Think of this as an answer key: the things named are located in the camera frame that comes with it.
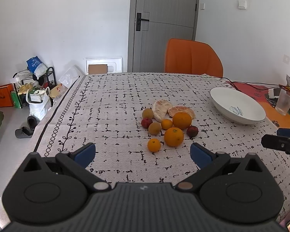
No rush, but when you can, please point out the red plum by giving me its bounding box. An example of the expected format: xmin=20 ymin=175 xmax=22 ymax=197
xmin=141 ymin=117 xmax=153 ymax=129
xmin=186 ymin=126 xmax=199 ymax=138

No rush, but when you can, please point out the large orange front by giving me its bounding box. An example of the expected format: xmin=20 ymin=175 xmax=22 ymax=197
xmin=164 ymin=127 xmax=184 ymax=147

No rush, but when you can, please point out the large orange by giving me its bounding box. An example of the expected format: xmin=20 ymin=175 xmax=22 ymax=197
xmin=164 ymin=127 xmax=184 ymax=147
xmin=172 ymin=112 xmax=192 ymax=130

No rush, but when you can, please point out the large orange back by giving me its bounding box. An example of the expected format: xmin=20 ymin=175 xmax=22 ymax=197
xmin=172 ymin=112 xmax=192 ymax=130

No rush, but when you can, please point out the small tangerine front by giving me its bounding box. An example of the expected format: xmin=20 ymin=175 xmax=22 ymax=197
xmin=147 ymin=138 xmax=161 ymax=153

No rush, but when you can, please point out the small tangerine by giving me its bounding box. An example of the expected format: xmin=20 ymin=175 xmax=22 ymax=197
xmin=147 ymin=138 xmax=161 ymax=153
xmin=161 ymin=119 xmax=173 ymax=130

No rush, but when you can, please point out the peeled pomelo segment orange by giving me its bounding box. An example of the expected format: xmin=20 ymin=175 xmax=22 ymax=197
xmin=168 ymin=106 xmax=195 ymax=119

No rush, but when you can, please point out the brown kiwi front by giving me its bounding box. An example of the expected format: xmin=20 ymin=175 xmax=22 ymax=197
xmin=148 ymin=122 xmax=161 ymax=135

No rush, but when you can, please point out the brown kiwi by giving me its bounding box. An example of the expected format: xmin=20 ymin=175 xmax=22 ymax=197
xmin=148 ymin=122 xmax=161 ymax=135
xmin=142 ymin=108 xmax=153 ymax=119

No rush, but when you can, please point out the peeled pomelo segment pale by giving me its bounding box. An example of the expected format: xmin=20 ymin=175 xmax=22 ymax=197
xmin=152 ymin=100 xmax=173 ymax=122

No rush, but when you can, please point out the brown kiwi back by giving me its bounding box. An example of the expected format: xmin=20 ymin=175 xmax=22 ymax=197
xmin=142 ymin=108 xmax=153 ymax=119

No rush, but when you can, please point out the clear plastic cup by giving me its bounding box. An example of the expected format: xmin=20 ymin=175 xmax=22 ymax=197
xmin=275 ymin=89 xmax=290 ymax=116

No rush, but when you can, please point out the red orange table mat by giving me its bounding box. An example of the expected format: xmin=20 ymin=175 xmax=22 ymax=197
xmin=232 ymin=82 xmax=290 ymax=128

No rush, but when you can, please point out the white charger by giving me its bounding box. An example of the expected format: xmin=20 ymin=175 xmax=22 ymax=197
xmin=268 ymin=87 xmax=281 ymax=99

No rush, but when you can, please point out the dark slipper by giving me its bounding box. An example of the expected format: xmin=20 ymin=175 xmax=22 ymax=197
xmin=15 ymin=126 xmax=34 ymax=139

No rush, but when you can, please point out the white ceramic bowl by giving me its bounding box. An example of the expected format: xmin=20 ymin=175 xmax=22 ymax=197
xmin=210 ymin=87 xmax=266 ymax=125

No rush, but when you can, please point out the white plastic bag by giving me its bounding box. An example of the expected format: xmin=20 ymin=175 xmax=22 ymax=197
xmin=26 ymin=87 xmax=52 ymax=120

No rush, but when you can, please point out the white patterned tablecloth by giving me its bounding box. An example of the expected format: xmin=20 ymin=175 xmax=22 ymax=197
xmin=2 ymin=73 xmax=290 ymax=231

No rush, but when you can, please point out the green box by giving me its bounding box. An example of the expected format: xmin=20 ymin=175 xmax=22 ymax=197
xmin=11 ymin=91 xmax=22 ymax=108

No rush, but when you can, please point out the clear plastic bag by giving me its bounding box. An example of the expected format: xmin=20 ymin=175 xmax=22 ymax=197
xmin=59 ymin=66 xmax=84 ymax=89

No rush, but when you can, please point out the black metal rack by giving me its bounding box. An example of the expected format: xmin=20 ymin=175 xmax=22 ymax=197
xmin=11 ymin=67 xmax=57 ymax=109

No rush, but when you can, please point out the brown cardboard piece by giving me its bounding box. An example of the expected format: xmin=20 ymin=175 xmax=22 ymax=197
xmin=88 ymin=64 xmax=108 ymax=75

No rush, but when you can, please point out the orange paper bag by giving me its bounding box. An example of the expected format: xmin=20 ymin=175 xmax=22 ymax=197
xmin=0 ymin=83 xmax=13 ymax=107

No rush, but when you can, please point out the white foam packaging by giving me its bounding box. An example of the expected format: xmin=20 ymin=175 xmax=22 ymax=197
xmin=86 ymin=58 xmax=124 ymax=75

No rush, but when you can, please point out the blue white bag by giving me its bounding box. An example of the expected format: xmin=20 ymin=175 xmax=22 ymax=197
xmin=26 ymin=56 xmax=48 ymax=79

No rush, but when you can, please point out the orange chair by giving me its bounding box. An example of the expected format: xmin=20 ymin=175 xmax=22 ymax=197
xmin=164 ymin=38 xmax=224 ymax=78

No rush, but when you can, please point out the grey door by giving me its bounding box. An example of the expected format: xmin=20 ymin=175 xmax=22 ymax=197
xmin=127 ymin=0 xmax=199 ymax=72

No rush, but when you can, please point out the black cable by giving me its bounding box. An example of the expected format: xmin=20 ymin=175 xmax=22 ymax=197
xmin=220 ymin=77 xmax=288 ymax=93

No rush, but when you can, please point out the white light switch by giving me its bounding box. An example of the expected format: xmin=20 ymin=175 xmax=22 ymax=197
xmin=238 ymin=0 xmax=247 ymax=9

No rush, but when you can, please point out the black door handle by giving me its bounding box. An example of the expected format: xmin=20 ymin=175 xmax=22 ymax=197
xmin=136 ymin=13 xmax=149 ymax=32

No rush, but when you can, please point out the small wall switch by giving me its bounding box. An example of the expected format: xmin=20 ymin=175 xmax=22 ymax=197
xmin=200 ymin=3 xmax=205 ymax=10

